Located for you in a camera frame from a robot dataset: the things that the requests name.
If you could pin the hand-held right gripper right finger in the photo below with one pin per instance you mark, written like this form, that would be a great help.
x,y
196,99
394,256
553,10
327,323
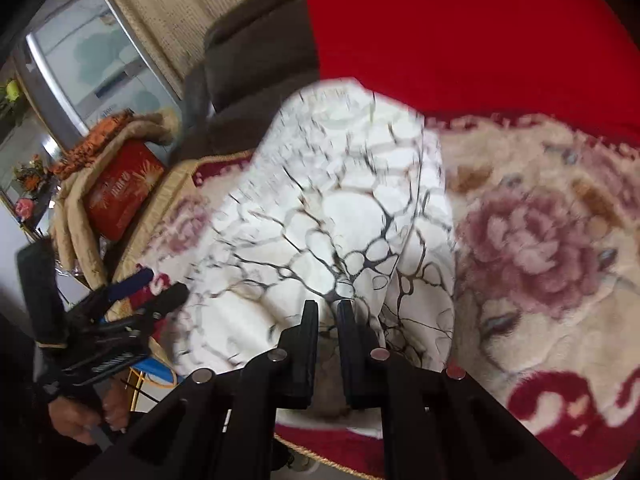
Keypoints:
x,y
347,355

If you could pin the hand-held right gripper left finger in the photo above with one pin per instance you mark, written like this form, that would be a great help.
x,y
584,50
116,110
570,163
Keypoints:
x,y
306,355

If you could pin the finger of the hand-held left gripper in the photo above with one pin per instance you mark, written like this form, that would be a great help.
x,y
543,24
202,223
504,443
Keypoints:
x,y
132,282
167,297

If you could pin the white black crackle print coat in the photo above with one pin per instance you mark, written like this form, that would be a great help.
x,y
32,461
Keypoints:
x,y
325,210

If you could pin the person's left hand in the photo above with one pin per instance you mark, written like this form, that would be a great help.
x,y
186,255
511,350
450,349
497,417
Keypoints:
x,y
75,417

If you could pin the red printed box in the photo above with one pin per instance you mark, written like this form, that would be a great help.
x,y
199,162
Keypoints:
x,y
122,190

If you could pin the orange patterned cloth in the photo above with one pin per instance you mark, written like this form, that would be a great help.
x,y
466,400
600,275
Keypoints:
x,y
95,142

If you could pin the orange artificial flowers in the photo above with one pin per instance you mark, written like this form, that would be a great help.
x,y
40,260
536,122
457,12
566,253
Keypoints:
x,y
32,175

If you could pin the floral red beige blanket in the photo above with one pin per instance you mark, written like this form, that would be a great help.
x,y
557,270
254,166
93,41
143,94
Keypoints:
x,y
540,240

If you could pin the silver refrigerator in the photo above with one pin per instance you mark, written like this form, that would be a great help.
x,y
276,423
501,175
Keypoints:
x,y
90,55

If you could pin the dark brown leather sofa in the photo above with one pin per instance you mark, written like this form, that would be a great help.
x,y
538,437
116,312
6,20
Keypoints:
x,y
250,60

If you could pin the beige dotted curtain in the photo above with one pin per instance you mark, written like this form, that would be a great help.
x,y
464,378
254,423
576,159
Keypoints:
x,y
200,0

